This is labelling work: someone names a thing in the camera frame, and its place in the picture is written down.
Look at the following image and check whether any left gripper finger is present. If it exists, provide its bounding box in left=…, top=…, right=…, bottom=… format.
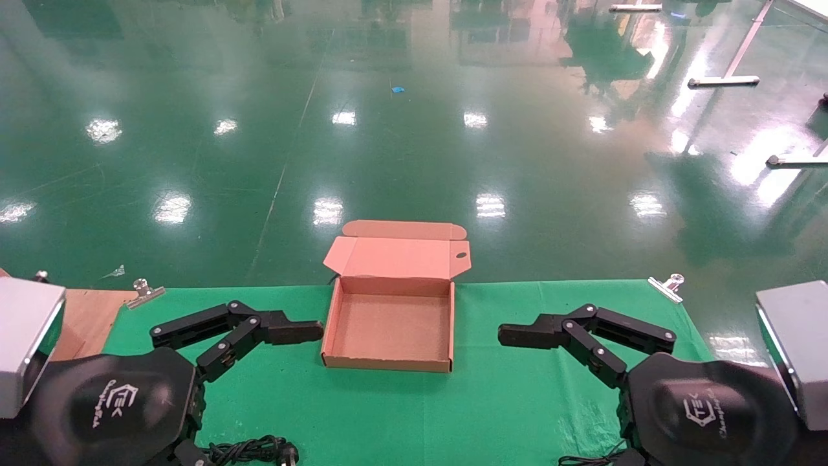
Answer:
left=150, top=300, right=324, bottom=383
left=171, top=440, right=213, bottom=466

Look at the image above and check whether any black twisted power cord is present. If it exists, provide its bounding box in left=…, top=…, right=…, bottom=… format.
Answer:
left=204, top=435, right=300, bottom=466

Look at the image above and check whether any green table cloth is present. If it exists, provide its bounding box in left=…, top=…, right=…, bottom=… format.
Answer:
left=100, top=280, right=715, bottom=466

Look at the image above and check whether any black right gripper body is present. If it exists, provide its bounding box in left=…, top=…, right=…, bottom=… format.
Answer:
left=618, top=353, right=803, bottom=466

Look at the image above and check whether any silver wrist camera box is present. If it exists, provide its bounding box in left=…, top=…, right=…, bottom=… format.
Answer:
left=0, top=277, right=67, bottom=420
left=756, top=280, right=828, bottom=432

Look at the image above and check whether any open brown cardboard box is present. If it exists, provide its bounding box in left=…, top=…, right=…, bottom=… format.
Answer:
left=320, top=220, right=472, bottom=373

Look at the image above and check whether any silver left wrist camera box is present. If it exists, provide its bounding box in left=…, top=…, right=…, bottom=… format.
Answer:
left=0, top=277, right=67, bottom=420

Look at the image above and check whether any thin black USB cable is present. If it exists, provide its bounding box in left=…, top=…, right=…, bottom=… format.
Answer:
left=558, top=452, right=622, bottom=466

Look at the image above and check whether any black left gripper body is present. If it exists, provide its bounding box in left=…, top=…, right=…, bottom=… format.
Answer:
left=26, top=346, right=206, bottom=466

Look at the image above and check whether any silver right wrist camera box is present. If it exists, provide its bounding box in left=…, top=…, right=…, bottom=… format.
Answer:
left=756, top=280, right=828, bottom=432

